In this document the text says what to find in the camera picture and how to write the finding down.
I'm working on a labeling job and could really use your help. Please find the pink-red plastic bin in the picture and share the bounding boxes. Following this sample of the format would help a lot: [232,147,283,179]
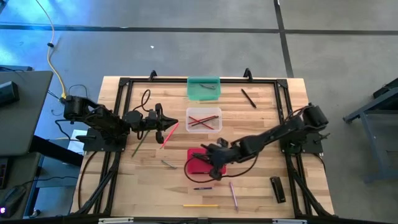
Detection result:
[185,147,228,175]

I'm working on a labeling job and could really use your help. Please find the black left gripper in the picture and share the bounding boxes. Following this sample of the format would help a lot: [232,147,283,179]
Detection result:
[141,103,180,145]

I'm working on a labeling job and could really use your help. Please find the pinkish purple pen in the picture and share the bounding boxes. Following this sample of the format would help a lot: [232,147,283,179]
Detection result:
[229,181,239,213]

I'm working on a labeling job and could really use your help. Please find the yellow floor cable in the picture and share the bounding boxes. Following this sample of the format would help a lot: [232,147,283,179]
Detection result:
[35,0,68,98]

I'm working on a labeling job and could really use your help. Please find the dark brown pencil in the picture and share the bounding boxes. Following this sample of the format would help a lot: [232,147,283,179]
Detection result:
[190,116,220,128]

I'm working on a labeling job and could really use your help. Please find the green pencil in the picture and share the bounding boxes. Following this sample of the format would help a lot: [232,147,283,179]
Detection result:
[131,129,150,158]

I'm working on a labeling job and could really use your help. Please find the black speaker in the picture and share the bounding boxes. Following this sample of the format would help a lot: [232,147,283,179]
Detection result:
[0,81,21,107]

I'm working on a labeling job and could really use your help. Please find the clear plastic bin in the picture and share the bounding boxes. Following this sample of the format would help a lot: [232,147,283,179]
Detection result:
[185,106,223,134]

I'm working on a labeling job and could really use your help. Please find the coloured pencils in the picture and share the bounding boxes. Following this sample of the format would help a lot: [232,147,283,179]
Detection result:
[196,115,219,124]

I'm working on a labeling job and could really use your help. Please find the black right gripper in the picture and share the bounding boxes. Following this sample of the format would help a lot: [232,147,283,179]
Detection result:
[198,143,243,180]

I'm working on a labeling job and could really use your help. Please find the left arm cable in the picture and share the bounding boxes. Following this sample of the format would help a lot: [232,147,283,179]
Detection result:
[137,89,152,141]

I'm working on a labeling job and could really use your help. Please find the yellow pencil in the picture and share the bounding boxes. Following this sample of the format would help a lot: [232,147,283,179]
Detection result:
[182,203,220,208]

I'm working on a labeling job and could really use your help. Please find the silver metal bracket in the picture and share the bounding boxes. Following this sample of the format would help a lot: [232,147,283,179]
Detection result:
[98,217,135,224]
[272,218,307,224]

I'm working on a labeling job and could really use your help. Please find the grey desk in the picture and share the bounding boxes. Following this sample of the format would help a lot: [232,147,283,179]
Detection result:
[0,70,54,157]

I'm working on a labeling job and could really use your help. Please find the black rectangular box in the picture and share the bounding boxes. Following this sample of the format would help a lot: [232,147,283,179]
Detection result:
[269,175,287,204]

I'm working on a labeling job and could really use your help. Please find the green translucent plastic bin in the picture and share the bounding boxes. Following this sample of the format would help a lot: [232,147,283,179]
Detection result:
[186,76,222,102]

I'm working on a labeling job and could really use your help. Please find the blue-grey metal cart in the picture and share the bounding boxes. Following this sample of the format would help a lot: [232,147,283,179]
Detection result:
[343,77,398,184]

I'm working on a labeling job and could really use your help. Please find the black aluminium table frame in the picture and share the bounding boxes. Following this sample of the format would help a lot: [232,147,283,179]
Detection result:
[70,67,336,218]

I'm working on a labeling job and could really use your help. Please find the pink pencil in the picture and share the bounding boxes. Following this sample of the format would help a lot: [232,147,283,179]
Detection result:
[159,121,180,150]

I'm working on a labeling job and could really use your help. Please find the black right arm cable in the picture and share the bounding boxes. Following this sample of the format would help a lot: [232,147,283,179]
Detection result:
[183,154,259,184]

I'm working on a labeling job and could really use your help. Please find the red pencil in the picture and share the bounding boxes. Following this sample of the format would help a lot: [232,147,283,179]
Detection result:
[188,116,215,131]

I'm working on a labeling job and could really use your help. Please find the black computer mouse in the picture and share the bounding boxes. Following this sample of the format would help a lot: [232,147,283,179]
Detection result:
[0,185,27,218]

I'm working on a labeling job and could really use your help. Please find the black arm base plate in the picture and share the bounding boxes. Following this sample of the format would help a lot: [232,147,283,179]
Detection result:
[75,126,128,153]
[279,130,325,155]

